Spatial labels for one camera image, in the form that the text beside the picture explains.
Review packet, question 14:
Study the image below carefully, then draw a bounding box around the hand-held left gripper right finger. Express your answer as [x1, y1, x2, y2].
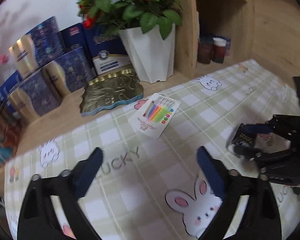
[197, 146, 283, 240]

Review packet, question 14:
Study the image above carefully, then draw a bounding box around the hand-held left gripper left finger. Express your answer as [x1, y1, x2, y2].
[17, 147, 103, 240]

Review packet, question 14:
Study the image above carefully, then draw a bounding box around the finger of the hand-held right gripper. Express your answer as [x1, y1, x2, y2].
[234, 145, 265, 162]
[241, 122, 275, 135]

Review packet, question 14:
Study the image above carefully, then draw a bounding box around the black snack packet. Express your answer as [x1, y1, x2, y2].
[226, 124, 259, 157]

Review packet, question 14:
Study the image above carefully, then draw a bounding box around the green checked rabbit tablecloth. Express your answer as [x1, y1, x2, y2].
[4, 59, 300, 240]

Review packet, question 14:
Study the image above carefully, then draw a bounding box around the wooden low cabinet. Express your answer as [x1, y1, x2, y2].
[15, 70, 198, 156]

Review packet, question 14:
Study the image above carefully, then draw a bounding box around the coloured pens card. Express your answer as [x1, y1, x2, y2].
[128, 93, 182, 139]

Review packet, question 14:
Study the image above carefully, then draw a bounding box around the small blue box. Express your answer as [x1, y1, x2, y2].
[224, 39, 232, 57]

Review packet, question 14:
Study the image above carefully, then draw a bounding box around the red cup white lid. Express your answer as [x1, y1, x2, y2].
[212, 37, 227, 64]

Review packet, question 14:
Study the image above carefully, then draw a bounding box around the gold and blue gift box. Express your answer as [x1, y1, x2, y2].
[41, 47, 97, 97]
[9, 16, 66, 79]
[7, 71, 63, 125]

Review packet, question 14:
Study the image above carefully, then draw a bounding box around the brown plastic cup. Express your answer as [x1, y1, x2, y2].
[197, 38, 214, 64]

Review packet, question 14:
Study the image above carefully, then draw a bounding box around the blue and white box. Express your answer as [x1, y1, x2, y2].
[84, 25, 131, 76]

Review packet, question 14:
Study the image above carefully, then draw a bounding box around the blue flat carton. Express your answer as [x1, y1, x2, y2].
[0, 69, 23, 106]

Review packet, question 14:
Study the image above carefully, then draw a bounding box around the wooden shelf unit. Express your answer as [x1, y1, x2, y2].
[173, 0, 256, 81]

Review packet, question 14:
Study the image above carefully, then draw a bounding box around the white faceted flower pot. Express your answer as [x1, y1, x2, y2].
[118, 23, 177, 84]

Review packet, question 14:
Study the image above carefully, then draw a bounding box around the dark blue box red label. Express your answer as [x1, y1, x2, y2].
[57, 23, 87, 56]

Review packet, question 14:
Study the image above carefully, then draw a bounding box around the red rose plant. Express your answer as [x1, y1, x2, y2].
[77, 0, 183, 41]

